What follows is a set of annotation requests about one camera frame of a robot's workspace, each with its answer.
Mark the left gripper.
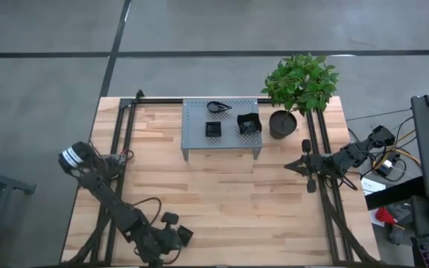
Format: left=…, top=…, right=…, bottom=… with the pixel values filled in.
left=139, top=211, right=185, bottom=267

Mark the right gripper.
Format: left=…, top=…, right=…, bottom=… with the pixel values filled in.
left=284, top=139, right=329, bottom=194

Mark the black wavy square mini plate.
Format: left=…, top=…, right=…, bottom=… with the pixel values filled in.
left=236, top=112, right=263, bottom=135

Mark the black teardrop mini plate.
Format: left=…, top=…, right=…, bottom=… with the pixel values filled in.
left=206, top=100, right=233, bottom=114

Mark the white paper sheet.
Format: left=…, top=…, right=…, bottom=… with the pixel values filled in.
left=360, top=177, right=387, bottom=197

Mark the potted green plant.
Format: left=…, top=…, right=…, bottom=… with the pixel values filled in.
left=261, top=53, right=340, bottom=141

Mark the small electronics box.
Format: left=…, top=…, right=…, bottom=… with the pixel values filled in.
left=373, top=159, right=400, bottom=179

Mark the grey perforated metal shelf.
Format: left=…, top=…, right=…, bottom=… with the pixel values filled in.
left=180, top=98, right=264, bottom=162

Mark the black metal bar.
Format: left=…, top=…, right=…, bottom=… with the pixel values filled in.
left=365, top=176, right=426, bottom=211

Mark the red object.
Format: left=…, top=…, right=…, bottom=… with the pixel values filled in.
left=375, top=206, right=398, bottom=226

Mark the grey metal stand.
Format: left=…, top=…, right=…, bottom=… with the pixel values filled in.
left=0, top=147, right=36, bottom=268

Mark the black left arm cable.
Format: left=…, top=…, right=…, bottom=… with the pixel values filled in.
left=130, top=197, right=163, bottom=228

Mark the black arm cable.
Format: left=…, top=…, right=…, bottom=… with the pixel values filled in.
left=325, top=173, right=359, bottom=191
left=130, top=197, right=163, bottom=228

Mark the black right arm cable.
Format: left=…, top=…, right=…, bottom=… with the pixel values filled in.
left=325, top=173, right=359, bottom=191

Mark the yellow floor cable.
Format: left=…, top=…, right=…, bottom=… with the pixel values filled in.
left=371, top=146, right=422, bottom=169

